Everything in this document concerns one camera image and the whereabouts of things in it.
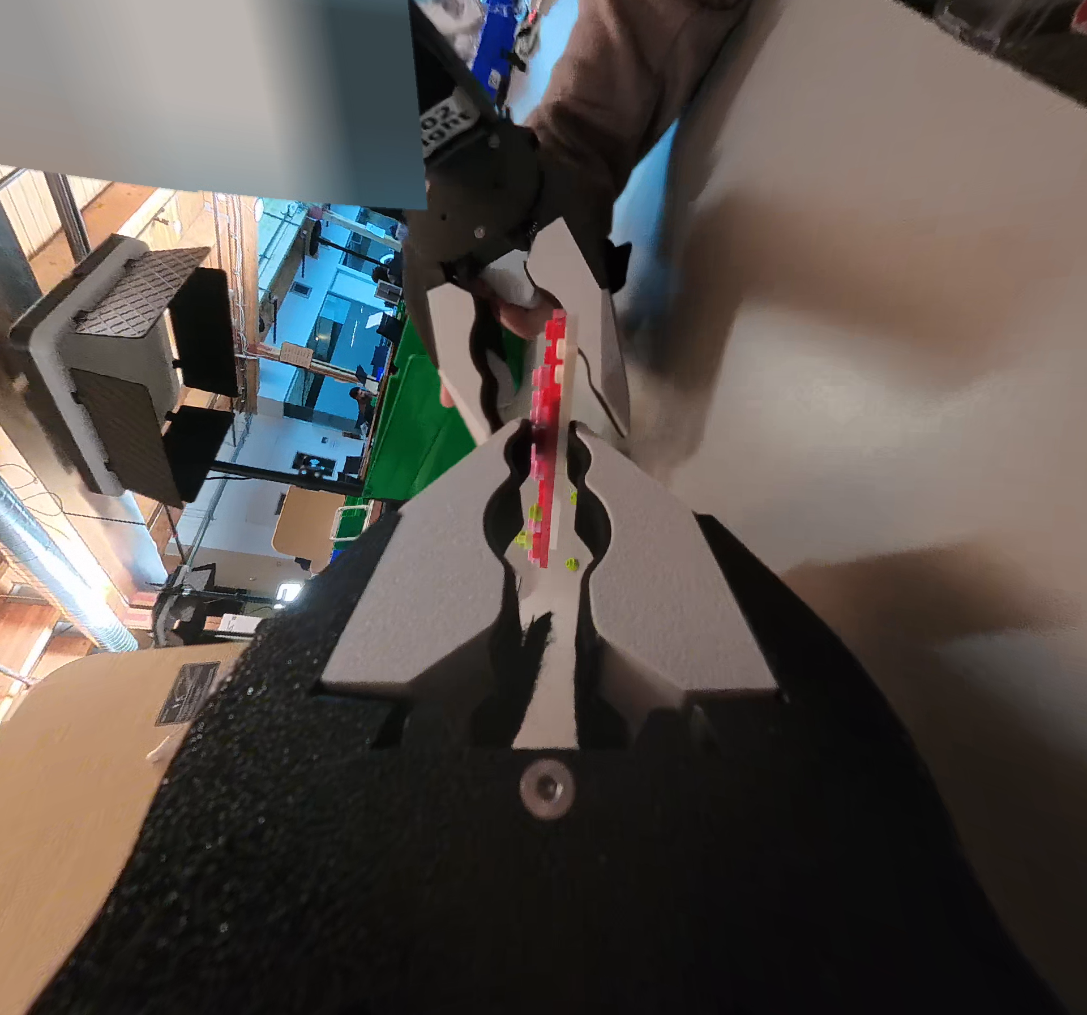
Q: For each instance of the small green parts bin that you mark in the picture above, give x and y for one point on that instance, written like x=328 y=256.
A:
x=352 y=522

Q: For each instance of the person's right hand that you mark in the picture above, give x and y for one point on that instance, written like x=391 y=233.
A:
x=522 y=320

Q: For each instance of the beige plywood chair back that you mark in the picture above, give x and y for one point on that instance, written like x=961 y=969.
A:
x=310 y=522

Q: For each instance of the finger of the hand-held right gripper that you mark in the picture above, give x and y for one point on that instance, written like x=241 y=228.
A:
x=454 y=336
x=577 y=285

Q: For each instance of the green plastic bin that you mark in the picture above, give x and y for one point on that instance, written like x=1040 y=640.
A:
x=416 y=344
x=416 y=429

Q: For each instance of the black flat panel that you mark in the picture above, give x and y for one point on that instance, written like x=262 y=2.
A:
x=204 y=327
x=197 y=450

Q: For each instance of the grey ceiling heater unit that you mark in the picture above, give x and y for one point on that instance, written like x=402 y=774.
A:
x=119 y=353

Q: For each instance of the red lego heart half flowered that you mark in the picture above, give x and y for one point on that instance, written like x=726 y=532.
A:
x=548 y=437

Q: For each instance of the silver spiral duct pipe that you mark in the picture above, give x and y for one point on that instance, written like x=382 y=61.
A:
x=59 y=561

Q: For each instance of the black camera rig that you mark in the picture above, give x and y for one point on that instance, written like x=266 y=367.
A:
x=183 y=607

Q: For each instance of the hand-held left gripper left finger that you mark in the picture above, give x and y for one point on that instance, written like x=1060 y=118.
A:
x=408 y=607

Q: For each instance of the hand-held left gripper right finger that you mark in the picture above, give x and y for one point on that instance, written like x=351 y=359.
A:
x=671 y=607

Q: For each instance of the black stand pole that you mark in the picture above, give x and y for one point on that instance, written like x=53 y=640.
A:
x=280 y=478

